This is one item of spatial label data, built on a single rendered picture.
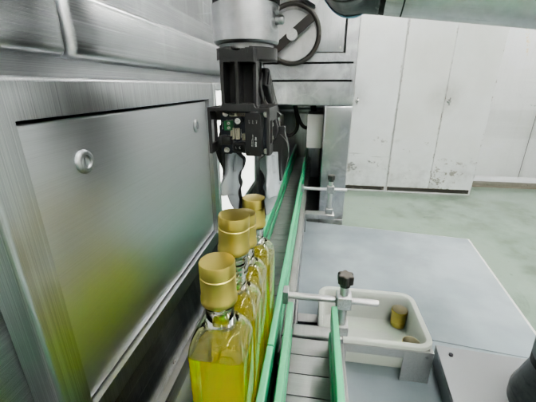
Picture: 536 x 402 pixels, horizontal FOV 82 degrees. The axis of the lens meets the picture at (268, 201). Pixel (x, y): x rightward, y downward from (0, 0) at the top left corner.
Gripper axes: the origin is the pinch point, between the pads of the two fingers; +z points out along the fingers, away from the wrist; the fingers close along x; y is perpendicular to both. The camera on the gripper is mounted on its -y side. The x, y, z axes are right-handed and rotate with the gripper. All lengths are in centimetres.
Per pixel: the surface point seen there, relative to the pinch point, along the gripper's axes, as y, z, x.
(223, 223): 13.2, -2.7, -0.3
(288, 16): -89, -40, -5
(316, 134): -100, 4, 7
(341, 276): -5.2, 14.4, 14.0
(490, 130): -415, 39, 228
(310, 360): 1.2, 27.3, 9.6
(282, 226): -51, 27, -2
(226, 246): 13.3, -0.1, -0.1
